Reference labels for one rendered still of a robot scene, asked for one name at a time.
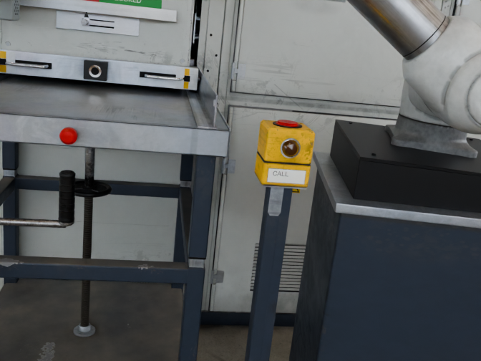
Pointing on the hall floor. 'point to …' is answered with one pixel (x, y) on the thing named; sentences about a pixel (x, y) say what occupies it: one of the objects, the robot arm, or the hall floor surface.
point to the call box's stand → (268, 273)
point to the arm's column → (386, 289)
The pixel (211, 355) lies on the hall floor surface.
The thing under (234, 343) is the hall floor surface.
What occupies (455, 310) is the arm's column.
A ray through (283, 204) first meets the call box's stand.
